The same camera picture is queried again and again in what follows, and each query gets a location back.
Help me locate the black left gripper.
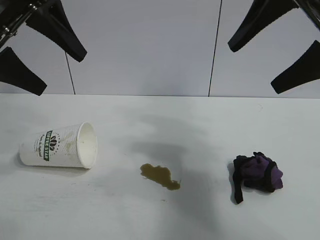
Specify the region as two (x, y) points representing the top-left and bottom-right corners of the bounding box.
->
(0, 0), (88, 96)

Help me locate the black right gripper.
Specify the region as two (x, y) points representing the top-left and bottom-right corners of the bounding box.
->
(227, 0), (320, 95)

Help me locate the white paper coffee cup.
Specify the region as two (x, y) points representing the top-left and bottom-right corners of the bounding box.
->
(19, 121), (98, 170)

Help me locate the purple black cloth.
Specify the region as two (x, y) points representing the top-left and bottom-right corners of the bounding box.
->
(227, 151), (285, 205)

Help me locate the brown coffee spill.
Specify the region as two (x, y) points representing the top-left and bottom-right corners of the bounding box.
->
(139, 163), (183, 191)

